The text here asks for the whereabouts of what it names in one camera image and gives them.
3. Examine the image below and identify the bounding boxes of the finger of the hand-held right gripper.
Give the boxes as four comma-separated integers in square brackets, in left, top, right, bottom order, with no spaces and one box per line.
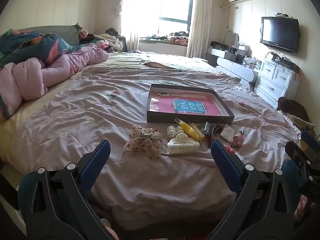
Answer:
[300,130,320,152]

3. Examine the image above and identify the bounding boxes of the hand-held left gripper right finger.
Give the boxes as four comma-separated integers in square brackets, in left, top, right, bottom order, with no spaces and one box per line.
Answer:
[205,140,304,240]

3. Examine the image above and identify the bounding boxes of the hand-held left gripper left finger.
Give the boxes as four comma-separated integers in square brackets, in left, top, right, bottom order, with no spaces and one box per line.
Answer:
[30,139,115,240]

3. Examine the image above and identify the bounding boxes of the pink pompom hair tie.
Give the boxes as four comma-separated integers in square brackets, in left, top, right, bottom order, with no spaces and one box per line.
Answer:
[231,130,245,148]

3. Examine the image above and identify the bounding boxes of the brown oval hair clip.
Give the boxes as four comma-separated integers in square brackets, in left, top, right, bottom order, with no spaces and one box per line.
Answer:
[210,124,227,140]

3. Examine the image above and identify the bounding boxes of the yellow hair rings packet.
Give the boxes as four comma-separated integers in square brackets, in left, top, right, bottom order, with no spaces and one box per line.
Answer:
[175,117,199,142]

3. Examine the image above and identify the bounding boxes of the polka dot hair bow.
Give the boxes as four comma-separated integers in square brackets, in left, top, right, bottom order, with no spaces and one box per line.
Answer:
[123,125,163,159]

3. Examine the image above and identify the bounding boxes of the dark cardboard box tray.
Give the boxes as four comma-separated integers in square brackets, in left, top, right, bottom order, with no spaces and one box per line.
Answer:
[146,83,235,124]

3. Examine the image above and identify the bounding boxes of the person's right hand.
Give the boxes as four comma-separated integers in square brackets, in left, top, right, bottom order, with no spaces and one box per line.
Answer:
[294,194,316,221]

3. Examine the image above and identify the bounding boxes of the clear plastic packet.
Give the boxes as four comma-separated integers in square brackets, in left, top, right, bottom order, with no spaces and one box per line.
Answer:
[221,125,235,139]

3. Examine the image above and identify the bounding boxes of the bed with pink sheet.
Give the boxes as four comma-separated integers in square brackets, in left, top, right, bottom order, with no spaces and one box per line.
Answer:
[0,51,300,230]

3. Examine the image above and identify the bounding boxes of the white drawer dresser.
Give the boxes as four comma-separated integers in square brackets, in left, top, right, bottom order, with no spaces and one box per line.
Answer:
[254,55,300,103]

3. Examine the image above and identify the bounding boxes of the black set-top box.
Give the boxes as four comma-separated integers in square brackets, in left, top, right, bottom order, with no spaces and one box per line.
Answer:
[271,56,293,67]

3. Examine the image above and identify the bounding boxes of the pink picture book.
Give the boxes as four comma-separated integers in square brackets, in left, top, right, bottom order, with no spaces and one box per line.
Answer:
[149,94,222,117]

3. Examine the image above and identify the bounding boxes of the white vanity desk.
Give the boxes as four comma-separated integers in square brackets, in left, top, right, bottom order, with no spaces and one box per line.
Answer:
[206,47,259,89]

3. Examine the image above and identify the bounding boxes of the pink quilt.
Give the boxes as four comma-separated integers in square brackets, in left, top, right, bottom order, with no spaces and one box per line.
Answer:
[0,42,109,120]

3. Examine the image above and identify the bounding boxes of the pile of clothes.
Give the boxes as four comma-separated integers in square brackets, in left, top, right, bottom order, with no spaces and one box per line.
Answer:
[80,27,127,53]

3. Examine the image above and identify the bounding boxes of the heart-shaped mirror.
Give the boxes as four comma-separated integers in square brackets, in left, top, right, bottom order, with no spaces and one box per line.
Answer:
[224,30,238,48]

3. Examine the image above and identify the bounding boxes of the pink clothes on windowsill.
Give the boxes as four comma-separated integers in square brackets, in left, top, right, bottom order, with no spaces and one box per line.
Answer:
[167,31,189,44]

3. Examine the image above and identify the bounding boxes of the teal floral blanket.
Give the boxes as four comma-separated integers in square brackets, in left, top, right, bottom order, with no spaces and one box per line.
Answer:
[0,29,70,68]

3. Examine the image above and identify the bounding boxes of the grey pillow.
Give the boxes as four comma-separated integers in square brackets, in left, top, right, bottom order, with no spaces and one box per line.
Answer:
[15,23,83,47]

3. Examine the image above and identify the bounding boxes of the cream curtain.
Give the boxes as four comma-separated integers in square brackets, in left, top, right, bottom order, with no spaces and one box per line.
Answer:
[186,0,214,58]

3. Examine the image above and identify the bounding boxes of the sheer white curtain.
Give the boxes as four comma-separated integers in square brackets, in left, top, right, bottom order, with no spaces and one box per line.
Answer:
[120,0,140,53]

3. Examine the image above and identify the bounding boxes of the window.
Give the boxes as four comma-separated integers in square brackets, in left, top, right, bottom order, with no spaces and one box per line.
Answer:
[150,0,194,34]

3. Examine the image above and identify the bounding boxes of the black wall television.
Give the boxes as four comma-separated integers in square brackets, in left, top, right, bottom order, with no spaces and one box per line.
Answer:
[260,17,300,53]

